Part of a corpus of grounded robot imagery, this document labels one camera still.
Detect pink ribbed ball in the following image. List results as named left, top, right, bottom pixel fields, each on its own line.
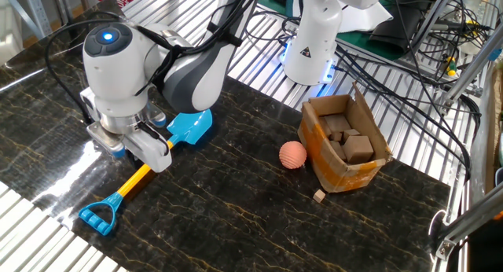
left=278, top=140, right=308, bottom=171

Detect silver wrist plate blue caps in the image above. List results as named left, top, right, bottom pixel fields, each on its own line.
left=85, top=102, right=167, bottom=160

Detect grey curved metal sheet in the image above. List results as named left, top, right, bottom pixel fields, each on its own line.
left=469, top=61, right=503, bottom=204

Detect tangled black cables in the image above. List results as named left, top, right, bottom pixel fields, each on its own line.
left=428, top=0, right=492, bottom=84

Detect wide wooden block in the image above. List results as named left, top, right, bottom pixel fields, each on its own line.
left=323, top=113, right=353, bottom=134

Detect metal corner bracket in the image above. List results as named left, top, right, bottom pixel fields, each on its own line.
left=435, top=238, right=457, bottom=261

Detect black fabric pouch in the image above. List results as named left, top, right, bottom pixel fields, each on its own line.
left=368, top=0, right=437, bottom=55

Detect black marble pattern mat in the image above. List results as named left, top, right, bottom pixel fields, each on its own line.
left=0, top=0, right=452, bottom=272

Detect large wooden cube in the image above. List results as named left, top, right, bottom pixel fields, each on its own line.
left=340, top=134, right=375, bottom=165

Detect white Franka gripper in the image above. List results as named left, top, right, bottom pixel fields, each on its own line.
left=79, top=86, right=174, bottom=174

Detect taped cardboard box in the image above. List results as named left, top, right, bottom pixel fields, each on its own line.
left=296, top=81, right=394, bottom=194

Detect medium wooden block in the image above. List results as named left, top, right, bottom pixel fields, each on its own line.
left=329, top=140, right=347, bottom=162
left=318, top=116, right=332, bottom=138

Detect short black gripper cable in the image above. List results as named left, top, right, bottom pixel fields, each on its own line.
left=135, top=120, right=163, bottom=147

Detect aluminium frame profile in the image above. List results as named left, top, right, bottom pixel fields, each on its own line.
left=434, top=181, right=503, bottom=261
left=439, top=26, right=503, bottom=112
left=408, top=0, right=457, bottom=57

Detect grey metal bar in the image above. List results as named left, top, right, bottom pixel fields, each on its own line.
left=0, top=0, right=44, bottom=41

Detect long black arm cable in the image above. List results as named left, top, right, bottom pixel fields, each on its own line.
left=43, top=0, right=263, bottom=126

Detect green desk mat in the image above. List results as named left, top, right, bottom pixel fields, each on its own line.
left=257, top=0, right=406, bottom=61

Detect blue yellow toy shovel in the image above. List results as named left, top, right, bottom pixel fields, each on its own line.
left=77, top=108, right=214, bottom=237

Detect perforated grey metal rail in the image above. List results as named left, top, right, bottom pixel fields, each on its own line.
left=21, top=0, right=54, bottom=37

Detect white paper sheet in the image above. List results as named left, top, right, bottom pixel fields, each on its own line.
left=336, top=0, right=394, bottom=34

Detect yellow green screwdriver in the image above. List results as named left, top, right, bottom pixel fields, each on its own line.
left=442, top=53, right=459, bottom=77

